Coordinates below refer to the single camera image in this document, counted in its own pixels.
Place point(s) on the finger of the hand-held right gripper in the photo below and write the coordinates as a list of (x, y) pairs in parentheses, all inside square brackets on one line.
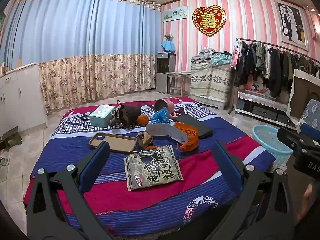
[(290, 140), (310, 131)]

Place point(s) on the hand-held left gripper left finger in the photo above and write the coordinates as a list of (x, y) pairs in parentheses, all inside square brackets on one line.
[(93, 166)]

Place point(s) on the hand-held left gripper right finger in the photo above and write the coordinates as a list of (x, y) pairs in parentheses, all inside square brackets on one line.
[(228, 166)]

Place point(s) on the light blue wastebasket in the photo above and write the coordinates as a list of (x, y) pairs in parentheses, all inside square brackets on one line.
[(267, 142)]

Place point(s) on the brown toy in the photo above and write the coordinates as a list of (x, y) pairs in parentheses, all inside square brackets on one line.
[(145, 140)]

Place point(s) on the blue plastic bag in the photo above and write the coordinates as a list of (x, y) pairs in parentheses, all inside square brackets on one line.
[(161, 116)]

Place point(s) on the person's right hand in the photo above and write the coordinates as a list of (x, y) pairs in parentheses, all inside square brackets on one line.
[(305, 205)]

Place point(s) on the grey patterned cushion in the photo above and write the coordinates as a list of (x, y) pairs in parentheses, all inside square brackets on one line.
[(312, 111)]

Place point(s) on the brown phone case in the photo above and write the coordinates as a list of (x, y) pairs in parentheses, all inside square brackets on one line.
[(117, 143)]

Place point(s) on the beige chair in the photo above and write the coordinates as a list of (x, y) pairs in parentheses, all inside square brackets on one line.
[(303, 87)]

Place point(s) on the low cabinet with lace cloth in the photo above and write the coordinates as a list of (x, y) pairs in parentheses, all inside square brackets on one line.
[(262, 105)]

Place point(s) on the orange snack wrapper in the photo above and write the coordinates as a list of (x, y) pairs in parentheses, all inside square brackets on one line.
[(191, 136)]

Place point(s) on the black tablet case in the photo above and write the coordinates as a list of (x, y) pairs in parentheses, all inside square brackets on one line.
[(200, 127)]

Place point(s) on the teal tissue box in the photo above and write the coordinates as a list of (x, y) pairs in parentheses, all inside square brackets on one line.
[(101, 116)]

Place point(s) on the black and white snack packet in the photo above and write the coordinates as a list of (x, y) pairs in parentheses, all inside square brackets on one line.
[(152, 168)]

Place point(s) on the dark woven pouch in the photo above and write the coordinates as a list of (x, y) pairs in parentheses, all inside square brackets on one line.
[(131, 116)]

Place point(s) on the orange fruit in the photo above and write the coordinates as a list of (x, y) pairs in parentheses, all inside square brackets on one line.
[(142, 120)]

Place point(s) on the striped blue and red blanket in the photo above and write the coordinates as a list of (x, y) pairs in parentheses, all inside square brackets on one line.
[(155, 200)]

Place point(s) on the white cloud-shaped card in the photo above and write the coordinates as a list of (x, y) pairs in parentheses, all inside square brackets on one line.
[(162, 130)]

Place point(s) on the rack of hanging clothes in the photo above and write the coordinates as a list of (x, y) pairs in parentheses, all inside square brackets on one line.
[(270, 65)]

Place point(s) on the cloth-covered cabinet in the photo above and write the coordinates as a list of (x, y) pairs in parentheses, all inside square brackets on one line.
[(210, 83)]

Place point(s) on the green floor mat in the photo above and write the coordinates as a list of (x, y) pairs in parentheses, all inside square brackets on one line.
[(11, 138)]

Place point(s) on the pink cup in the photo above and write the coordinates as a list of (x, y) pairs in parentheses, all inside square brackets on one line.
[(166, 105)]

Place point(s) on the small white table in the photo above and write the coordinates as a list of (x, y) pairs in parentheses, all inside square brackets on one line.
[(178, 81)]

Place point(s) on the white cabinet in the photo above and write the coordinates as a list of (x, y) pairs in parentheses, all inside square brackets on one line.
[(20, 97)]

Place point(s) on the pile of clothes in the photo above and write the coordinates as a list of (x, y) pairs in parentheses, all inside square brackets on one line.
[(212, 56)]

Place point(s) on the grey water dispenser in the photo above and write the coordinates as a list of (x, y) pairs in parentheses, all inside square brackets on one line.
[(165, 72)]

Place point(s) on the blue and floral curtain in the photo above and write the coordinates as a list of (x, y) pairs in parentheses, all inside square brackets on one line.
[(82, 45)]

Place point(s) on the blue cloth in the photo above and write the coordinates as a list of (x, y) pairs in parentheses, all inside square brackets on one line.
[(168, 46)]

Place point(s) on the small potted plant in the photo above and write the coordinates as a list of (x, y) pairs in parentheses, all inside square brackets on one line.
[(168, 37)]

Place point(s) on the wall poster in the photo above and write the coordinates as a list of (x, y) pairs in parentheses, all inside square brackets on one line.
[(291, 22)]

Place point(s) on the red heart wall decoration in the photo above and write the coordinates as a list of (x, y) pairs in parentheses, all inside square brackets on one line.
[(209, 21)]

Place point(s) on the landscape wall picture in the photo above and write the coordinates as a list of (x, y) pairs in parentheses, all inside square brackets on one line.
[(175, 13)]

